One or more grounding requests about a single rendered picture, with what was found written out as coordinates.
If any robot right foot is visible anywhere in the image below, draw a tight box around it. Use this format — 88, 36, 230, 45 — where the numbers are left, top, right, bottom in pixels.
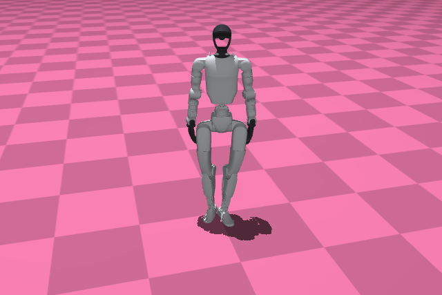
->
203, 204, 218, 223

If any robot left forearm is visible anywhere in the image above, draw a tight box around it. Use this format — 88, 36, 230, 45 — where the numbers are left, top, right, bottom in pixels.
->
245, 90, 257, 123

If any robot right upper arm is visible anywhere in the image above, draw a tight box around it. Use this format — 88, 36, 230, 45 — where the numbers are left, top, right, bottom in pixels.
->
191, 57, 206, 99

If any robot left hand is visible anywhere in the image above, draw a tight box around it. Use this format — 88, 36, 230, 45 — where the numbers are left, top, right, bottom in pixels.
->
246, 119, 256, 145

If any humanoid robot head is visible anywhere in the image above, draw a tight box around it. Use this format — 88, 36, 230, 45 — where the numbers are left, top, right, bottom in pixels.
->
213, 24, 231, 58

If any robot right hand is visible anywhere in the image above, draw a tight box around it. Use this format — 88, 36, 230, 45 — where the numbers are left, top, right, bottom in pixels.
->
186, 120, 196, 143

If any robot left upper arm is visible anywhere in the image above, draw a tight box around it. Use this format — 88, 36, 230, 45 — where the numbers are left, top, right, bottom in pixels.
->
238, 57, 256, 100

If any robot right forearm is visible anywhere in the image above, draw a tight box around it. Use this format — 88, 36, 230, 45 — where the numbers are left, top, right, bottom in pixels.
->
186, 89, 199, 125

